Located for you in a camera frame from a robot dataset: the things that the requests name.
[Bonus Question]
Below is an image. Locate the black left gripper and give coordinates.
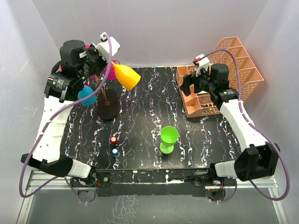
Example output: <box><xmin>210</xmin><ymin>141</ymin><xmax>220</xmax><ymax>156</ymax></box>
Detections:
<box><xmin>78</xmin><ymin>43</ymin><xmax>111</xmax><ymax>81</ymax></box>

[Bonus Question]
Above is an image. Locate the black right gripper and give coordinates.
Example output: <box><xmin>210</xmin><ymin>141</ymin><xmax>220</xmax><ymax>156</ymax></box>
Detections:
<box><xmin>180</xmin><ymin>66</ymin><xmax>215</xmax><ymax>96</ymax></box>

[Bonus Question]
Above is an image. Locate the blue wine glass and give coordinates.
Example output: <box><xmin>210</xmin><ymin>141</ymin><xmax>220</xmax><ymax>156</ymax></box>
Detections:
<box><xmin>78</xmin><ymin>85</ymin><xmax>96</xmax><ymax>106</ymax></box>

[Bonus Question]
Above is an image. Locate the orange wine glass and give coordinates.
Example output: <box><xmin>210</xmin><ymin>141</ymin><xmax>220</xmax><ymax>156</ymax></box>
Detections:
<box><xmin>112</xmin><ymin>62</ymin><xmax>141</xmax><ymax>91</ymax></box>

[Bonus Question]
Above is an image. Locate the green wine glass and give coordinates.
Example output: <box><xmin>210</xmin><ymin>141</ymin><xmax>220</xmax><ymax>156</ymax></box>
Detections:
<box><xmin>159</xmin><ymin>126</ymin><xmax>179</xmax><ymax>154</ymax></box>

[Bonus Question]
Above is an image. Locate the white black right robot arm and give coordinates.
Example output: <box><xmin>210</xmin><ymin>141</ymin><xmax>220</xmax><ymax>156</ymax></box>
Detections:
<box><xmin>179</xmin><ymin>63</ymin><xmax>278</xmax><ymax>185</ymax></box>

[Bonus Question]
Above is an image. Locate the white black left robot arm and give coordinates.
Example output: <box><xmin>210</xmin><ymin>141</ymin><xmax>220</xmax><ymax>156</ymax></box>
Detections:
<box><xmin>21</xmin><ymin>38</ymin><xmax>118</xmax><ymax>186</ymax></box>

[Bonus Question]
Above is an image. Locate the peach plastic file organizer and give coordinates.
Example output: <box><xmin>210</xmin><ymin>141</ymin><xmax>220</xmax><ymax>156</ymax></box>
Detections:
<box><xmin>176</xmin><ymin>36</ymin><xmax>263</xmax><ymax>118</ymax></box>

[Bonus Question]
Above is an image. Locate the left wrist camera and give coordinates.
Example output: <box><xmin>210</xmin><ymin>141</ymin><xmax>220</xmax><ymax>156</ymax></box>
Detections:
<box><xmin>95</xmin><ymin>32</ymin><xmax>121</xmax><ymax>59</ymax></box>

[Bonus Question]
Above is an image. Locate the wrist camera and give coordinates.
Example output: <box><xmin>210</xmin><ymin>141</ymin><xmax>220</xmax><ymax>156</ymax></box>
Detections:
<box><xmin>95</xmin><ymin>32</ymin><xmax>121</xmax><ymax>59</ymax></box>
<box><xmin>193</xmin><ymin>54</ymin><xmax>210</xmax><ymax>76</ymax></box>

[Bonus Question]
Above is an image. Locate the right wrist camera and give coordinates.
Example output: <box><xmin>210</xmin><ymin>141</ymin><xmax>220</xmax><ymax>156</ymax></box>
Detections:
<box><xmin>193</xmin><ymin>54</ymin><xmax>210</xmax><ymax>76</ymax></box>

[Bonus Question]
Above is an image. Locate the copper wire wine glass rack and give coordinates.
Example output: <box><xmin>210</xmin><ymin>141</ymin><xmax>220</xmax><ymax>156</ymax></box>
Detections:
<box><xmin>97</xmin><ymin>86</ymin><xmax>120</xmax><ymax>121</ymax></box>

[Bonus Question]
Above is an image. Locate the aluminium base frame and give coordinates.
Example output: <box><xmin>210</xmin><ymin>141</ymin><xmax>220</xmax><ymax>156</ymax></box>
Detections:
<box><xmin>17</xmin><ymin>170</ymin><xmax>288</xmax><ymax>224</ymax></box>

